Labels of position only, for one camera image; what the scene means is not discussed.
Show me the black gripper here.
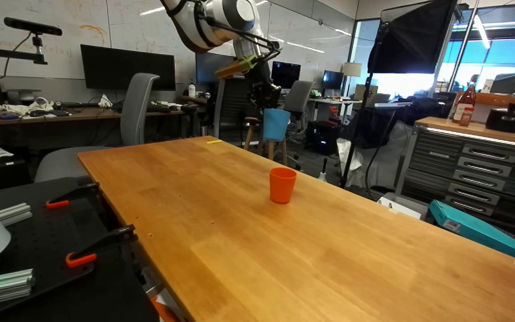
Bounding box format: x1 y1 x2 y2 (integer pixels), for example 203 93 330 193
246 57 285 115

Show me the blue plastic cup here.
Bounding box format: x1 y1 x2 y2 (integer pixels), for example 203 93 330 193
262 107 294 145

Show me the orange plastic cup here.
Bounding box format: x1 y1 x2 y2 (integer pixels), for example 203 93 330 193
269 167 299 206

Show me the gray mesh chair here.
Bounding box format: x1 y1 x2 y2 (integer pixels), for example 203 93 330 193
281 79 315 136

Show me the small black monitor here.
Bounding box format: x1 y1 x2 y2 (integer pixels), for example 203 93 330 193
271 59 303 90

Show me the blue-lit monitor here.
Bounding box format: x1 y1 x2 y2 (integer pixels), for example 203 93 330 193
321 70 346 93

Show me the white table lamp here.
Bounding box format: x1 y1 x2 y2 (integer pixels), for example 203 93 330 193
340 61 364 97

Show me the black light stand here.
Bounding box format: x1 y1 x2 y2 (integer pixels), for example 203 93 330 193
339 70 374 190

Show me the gray office chair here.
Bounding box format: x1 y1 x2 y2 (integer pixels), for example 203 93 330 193
35 72 162 184

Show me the large black monitor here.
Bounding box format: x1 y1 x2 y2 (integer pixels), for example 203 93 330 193
79 43 178 93

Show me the black softbox light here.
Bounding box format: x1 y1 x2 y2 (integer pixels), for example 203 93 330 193
367 0 460 75

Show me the white box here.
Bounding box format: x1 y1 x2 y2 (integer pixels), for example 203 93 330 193
378 192 430 222

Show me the red bottle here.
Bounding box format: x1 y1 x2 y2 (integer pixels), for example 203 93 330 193
451 82 478 127

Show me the dark wooden desk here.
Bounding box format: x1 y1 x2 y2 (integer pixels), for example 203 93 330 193
0 104 203 154

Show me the gray drawer cabinet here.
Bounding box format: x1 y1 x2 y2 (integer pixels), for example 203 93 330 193
396 115 515 240

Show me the large orange black clamp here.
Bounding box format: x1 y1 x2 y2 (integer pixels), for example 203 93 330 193
65 224 138 272

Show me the teal case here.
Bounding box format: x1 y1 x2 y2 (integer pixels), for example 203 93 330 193
428 199 515 272

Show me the white cloth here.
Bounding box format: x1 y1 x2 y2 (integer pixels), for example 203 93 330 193
0 95 58 118

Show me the black board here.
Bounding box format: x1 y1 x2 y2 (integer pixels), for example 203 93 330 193
0 175 162 322

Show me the short aluminum extrusion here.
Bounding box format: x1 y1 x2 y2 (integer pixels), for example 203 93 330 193
0 201 35 227

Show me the long aluminum extrusion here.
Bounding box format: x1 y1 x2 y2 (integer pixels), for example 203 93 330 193
0 267 36 308

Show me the black bar camera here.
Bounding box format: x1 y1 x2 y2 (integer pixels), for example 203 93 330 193
2 16 65 38

